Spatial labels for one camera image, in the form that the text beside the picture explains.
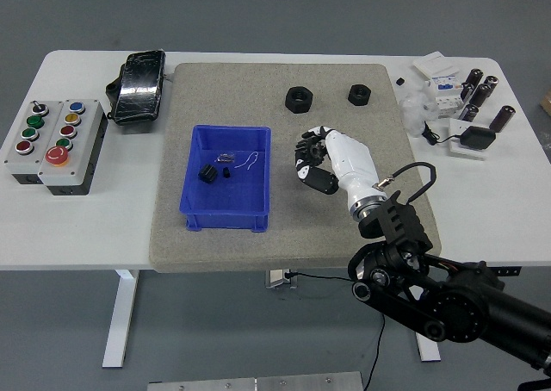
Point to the grey four-button control box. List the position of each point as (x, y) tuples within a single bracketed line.
[(17, 163)]

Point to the grey emergency-stop control box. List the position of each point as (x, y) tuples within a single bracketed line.
[(82, 154)]

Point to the black square puck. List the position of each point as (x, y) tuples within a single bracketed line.
[(478, 138)]

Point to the small black part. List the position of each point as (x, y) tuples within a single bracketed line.
[(226, 173)]

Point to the crumpled clear plastic bag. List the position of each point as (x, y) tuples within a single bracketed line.
[(413, 111)]

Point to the white table leg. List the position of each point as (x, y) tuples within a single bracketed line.
[(428, 350), (120, 318)]

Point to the dark brown capacitor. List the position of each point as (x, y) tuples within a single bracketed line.
[(491, 81), (481, 95), (469, 113), (466, 92), (503, 119), (474, 77)]

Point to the brown cardboard piece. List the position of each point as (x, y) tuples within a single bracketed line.
[(546, 100)]

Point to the white circuit breaker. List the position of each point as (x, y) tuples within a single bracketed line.
[(445, 96)]

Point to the grey metal plate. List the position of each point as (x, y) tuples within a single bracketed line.
[(258, 383)]

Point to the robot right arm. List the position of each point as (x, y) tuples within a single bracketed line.
[(456, 309)]

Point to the blue plastic box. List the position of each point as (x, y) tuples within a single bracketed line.
[(241, 201)]

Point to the small clear screw bag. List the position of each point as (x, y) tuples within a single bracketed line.
[(226, 157)]

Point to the tiny black cube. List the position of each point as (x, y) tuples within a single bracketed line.
[(400, 81)]

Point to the silver under-table control unit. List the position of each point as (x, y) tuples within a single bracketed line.
[(275, 279)]

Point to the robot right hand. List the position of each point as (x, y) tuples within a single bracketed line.
[(351, 158)]

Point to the black wrapped device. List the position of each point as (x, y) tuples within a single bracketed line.
[(138, 85)]

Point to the small black gear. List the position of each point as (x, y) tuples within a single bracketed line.
[(206, 173)]

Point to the large black hex nut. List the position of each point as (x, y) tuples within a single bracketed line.
[(292, 106)]

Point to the white switch plate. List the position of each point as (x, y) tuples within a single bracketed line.
[(435, 66)]

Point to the small black hex nut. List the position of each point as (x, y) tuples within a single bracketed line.
[(354, 101)]

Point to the white square plate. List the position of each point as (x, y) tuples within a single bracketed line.
[(456, 126)]

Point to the grey-brown foam mat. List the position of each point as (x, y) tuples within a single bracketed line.
[(275, 244)]

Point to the black under-table bracket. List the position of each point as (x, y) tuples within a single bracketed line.
[(510, 271)]

